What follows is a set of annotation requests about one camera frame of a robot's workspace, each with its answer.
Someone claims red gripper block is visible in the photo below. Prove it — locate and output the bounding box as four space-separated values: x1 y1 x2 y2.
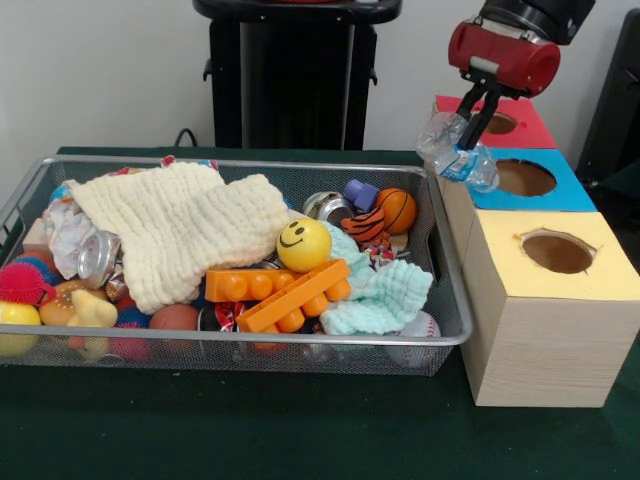
447 19 562 151

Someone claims crushed clear plastic bottle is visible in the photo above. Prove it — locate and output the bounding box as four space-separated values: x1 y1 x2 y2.
415 110 500 194

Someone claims cream knitted cloth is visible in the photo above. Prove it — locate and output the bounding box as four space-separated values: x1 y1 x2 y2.
64 160 290 317

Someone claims wooden box with three holes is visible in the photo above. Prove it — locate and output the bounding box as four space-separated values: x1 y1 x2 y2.
423 94 640 409

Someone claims small orange basketball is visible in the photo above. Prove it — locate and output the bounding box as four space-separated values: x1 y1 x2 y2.
374 187 418 236

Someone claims purple toy block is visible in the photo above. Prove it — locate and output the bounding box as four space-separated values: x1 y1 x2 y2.
343 178 380 214

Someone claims black upright panel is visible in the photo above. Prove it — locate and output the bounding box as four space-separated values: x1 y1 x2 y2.
574 8 640 176

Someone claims orange tiger striped toy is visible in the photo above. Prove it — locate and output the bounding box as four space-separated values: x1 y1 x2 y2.
341 204 392 247

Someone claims dented silver can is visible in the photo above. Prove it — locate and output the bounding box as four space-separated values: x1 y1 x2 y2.
302 192 359 222

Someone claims light blue knitted cloth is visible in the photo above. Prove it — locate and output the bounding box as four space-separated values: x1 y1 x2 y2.
318 222 435 336

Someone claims yellow smiley ball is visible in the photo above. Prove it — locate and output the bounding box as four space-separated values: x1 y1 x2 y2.
276 217 333 274

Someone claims white baseball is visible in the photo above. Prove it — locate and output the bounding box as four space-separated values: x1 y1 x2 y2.
398 309 442 364

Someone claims orange toy building brick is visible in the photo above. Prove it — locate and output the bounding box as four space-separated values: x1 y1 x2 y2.
204 258 353 335

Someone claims dark green table cloth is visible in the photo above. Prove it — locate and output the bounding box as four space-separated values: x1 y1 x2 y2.
0 145 640 480

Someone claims crushed silver can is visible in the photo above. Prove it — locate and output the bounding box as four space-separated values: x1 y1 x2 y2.
76 229 124 291

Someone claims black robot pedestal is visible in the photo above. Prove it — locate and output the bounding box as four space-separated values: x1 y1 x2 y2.
192 0 404 150

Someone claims shallow wire mesh bin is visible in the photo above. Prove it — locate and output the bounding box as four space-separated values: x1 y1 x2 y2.
0 153 474 377

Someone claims black cable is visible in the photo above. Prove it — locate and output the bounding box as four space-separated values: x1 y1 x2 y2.
172 127 211 149

